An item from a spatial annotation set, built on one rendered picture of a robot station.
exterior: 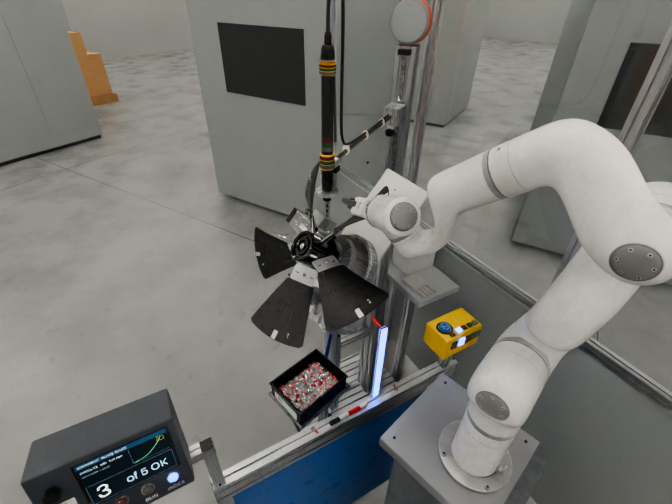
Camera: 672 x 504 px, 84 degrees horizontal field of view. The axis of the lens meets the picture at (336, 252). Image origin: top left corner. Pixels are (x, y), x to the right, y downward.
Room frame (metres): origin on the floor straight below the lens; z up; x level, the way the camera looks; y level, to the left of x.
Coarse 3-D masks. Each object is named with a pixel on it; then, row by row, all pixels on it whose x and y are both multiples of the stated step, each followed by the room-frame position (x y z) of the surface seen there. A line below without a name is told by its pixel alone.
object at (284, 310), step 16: (288, 288) 1.04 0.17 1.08; (304, 288) 1.04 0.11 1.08; (272, 304) 1.01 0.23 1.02; (288, 304) 1.00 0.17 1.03; (304, 304) 1.00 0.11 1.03; (256, 320) 0.98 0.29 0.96; (272, 320) 0.97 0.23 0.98; (288, 320) 0.96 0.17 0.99; (304, 320) 0.96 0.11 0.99; (304, 336) 0.92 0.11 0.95
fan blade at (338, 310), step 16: (320, 272) 1.00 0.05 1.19; (336, 272) 1.00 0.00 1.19; (352, 272) 1.00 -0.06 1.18; (320, 288) 0.93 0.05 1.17; (336, 288) 0.93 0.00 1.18; (352, 288) 0.93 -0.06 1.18; (368, 288) 0.92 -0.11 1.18; (336, 304) 0.87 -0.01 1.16; (352, 304) 0.86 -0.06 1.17; (336, 320) 0.82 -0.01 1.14; (352, 320) 0.81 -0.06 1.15
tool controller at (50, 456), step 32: (96, 416) 0.44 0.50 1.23; (128, 416) 0.43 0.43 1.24; (160, 416) 0.43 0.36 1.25; (32, 448) 0.36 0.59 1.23; (64, 448) 0.36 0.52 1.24; (96, 448) 0.36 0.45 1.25; (128, 448) 0.37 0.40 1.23; (160, 448) 0.39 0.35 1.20; (32, 480) 0.30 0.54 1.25; (64, 480) 0.31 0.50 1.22; (96, 480) 0.33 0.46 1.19; (128, 480) 0.34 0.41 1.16; (160, 480) 0.36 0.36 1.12; (192, 480) 0.38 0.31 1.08
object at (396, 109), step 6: (396, 102) 1.65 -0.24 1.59; (402, 102) 1.64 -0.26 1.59; (384, 108) 1.58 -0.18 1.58; (390, 108) 1.57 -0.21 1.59; (396, 108) 1.57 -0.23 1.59; (402, 108) 1.59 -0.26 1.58; (384, 114) 1.58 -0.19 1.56; (390, 114) 1.57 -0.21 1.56; (396, 114) 1.56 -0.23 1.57; (402, 114) 1.60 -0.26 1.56; (390, 120) 1.57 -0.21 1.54; (396, 120) 1.56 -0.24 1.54; (402, 120) 1.61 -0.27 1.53; (396, 126) 1.56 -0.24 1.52
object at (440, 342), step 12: (456, 312) 0.94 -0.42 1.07; (432, 324) 0.88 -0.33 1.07; (456, 324) 0.88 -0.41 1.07; (480, 324) 0.88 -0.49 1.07; (432, 336) 0.86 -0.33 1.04; (444, 336) 0.83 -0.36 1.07; (456, 336) 0.83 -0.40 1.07; (432, 348) 0.85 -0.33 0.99; (444, 348) 0.81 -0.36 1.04; (456, 348) 0.83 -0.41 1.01
